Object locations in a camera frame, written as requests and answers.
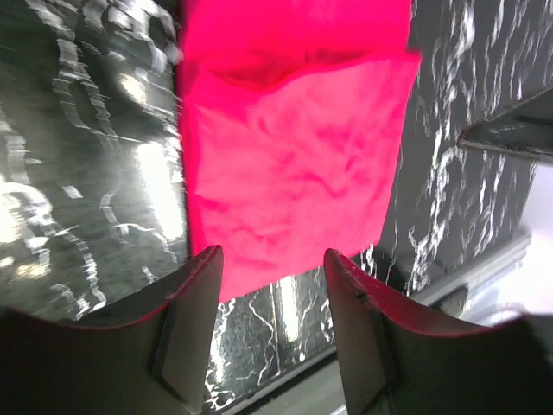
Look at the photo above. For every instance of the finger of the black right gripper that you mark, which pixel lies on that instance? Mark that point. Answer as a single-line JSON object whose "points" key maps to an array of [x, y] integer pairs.
{"points": [[523, 130]]}

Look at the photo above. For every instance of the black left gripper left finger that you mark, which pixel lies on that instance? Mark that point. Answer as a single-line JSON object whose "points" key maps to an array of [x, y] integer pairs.
{"points": [[147, 353]]}

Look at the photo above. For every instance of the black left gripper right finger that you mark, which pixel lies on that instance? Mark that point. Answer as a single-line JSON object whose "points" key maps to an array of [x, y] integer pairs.
{"points": [[397, 356]]}

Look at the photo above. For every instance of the red t shirt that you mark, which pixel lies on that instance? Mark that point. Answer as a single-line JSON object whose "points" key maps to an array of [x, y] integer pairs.
{"points": [[291, 123]]}

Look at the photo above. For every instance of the aluminium frame profile right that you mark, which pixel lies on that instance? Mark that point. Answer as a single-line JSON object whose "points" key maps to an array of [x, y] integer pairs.
{"points": [[483, 270]]}

